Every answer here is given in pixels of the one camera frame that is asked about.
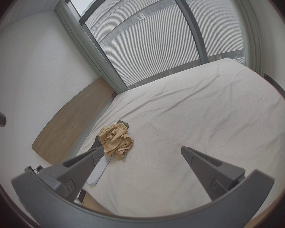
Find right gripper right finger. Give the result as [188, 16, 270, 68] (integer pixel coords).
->
[181, 146, 246, 201]

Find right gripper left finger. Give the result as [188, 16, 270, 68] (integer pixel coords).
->
[39, 146, 105, 201]

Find tan shorts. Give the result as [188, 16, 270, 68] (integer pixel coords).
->
[98, 124, 134, 161]

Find bed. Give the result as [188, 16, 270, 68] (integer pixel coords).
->
[31, 57, 285, 219]

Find pale grey garment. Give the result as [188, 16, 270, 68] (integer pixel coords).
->
[87, 155, 112, 186]

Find black garment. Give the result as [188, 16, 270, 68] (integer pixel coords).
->
[91, 136, 102, 149]

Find window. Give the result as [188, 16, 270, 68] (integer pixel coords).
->
[65, 0, 246, 90]

